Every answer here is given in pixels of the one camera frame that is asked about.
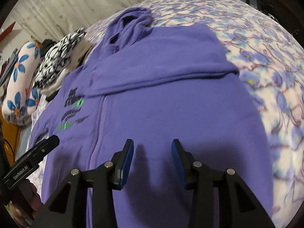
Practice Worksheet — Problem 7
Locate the cream curtain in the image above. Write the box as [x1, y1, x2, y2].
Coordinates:
[14, 0, 235, 44]

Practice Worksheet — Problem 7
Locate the wooden bed frame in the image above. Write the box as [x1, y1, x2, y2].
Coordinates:
[0, 114, 24, 171]

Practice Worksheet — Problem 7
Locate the red wall shelf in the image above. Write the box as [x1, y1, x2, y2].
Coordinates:
[0, 21, 16, 44]

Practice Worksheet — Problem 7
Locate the purple hoodie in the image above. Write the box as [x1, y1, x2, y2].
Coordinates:
[28, 7, 277, 228]

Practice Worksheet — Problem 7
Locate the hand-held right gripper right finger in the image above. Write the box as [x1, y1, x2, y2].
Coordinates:
[171, 139, 270, 228]

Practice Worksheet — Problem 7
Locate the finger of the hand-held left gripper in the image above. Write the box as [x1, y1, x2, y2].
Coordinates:
[14, 135, 60, 165]

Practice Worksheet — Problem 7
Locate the pile of grey clothes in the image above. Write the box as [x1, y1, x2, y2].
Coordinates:
[0, 49, 18, 87]

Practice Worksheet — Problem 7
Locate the black folded cloth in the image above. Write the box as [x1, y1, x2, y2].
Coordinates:
[45, 91, 61, 102]

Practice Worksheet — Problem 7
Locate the purple floral bed blanket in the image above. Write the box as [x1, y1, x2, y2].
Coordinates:
[24, 0, 304, 226]

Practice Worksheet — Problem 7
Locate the person's left hand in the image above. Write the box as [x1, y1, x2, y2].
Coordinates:
[7, 180, 45, 227]

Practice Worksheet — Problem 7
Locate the blue flower print pillow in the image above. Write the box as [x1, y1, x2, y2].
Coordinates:
[1, 40, 44, 126]

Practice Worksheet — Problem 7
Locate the black and white patterned cloth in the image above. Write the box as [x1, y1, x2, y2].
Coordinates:
[33, 28, 87, 89]

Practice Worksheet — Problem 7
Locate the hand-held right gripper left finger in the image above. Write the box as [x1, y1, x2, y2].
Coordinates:
[33, 139, 135, 228]

